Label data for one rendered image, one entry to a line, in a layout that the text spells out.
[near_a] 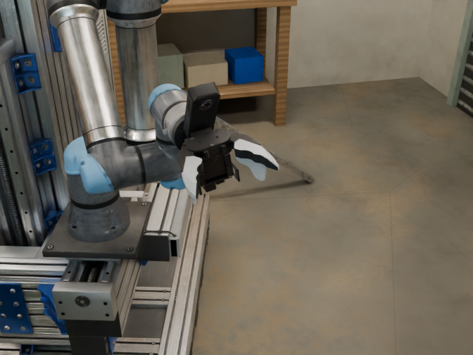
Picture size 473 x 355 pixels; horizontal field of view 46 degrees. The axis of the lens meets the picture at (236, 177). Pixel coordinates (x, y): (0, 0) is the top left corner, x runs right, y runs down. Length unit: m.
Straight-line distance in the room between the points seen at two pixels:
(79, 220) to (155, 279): 0.86
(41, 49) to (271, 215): 1.74
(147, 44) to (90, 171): 0.34
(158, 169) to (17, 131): 0.49
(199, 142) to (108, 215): 0.55
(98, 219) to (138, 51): 0.41
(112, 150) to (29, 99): 0.48
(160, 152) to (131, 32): 0.29
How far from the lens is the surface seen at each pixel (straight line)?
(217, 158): 0.87
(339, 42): 4.42
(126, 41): 1.23
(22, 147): 1.46
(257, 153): 0.83
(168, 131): 0.97
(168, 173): 1.06
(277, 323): 2.30
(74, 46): 1.11
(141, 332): 2.00
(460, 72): 4.26
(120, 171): 1.03
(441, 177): 3.39
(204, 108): 0.85
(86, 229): 1.38
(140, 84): 1.26
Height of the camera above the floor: 1.64
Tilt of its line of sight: 31 degrees down
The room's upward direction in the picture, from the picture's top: straight up
